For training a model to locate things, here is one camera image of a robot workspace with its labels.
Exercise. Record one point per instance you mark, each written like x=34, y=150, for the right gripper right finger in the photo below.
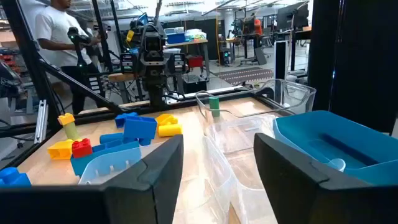
x=311, y=202

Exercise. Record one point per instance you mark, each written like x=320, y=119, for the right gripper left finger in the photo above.
x=93, y=205

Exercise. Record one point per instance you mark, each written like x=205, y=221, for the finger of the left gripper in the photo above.
x=178, y=63
x=127, y=63

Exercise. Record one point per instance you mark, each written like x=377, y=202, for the long blue block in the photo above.
x=102, y=155

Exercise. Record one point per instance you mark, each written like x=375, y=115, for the medium yellow block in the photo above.
x=166, y=119
x=59, y=151

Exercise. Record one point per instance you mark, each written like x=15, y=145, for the medium blue block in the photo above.
x=124, y=119
x=140, y=127

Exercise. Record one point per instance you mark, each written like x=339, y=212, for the small red block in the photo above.
x=81, y=148

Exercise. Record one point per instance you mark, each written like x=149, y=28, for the blue cylinder block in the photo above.
x=110, y=138

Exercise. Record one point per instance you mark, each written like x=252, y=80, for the small yellow block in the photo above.
x=66, y=119

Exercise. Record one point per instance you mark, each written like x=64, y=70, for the blue two-stud block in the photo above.
x=12, y=179

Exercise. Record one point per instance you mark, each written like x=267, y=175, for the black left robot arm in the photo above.
x=155, y=93

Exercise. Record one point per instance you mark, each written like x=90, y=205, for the red box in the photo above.
x=195, y=61

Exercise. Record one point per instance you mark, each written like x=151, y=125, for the blue storage crate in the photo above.
x=175, y=38

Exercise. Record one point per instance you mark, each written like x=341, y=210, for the wooden top desk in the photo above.
x=192, y=42

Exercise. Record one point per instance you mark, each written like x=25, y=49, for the black box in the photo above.
x=194, y=84

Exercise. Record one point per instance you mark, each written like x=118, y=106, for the black diagonal strut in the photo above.
x=81, y=82

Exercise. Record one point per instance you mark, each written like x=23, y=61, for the striped floor mat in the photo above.
x=245, y=75

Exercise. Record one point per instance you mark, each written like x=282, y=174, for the person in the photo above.
x=59, y=31

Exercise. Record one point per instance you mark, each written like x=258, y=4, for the olive green cylinder block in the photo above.
x=72, y=132

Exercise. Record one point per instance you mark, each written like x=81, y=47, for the teal plastic bin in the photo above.
x=357, y=133

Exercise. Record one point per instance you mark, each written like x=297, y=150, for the wide clear plastic bin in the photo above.
x=242, y=130

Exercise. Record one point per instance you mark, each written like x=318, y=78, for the small clear plastic bin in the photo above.
x=217, y=174

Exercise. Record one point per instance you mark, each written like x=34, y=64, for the black monitor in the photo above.
x=292, y=15

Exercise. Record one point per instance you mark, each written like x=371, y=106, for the black partition panel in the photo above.
x=357, y=62

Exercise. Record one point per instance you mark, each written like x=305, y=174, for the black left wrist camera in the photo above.
x=153, y=43

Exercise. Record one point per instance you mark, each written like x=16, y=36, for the black rig post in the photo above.
x=31, y=62
x=102, y=31

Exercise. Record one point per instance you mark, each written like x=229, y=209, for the black handheld camera rig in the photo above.
x=77, y=37

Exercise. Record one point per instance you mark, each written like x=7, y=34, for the silver aluminium bracket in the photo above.
x=41, y=121

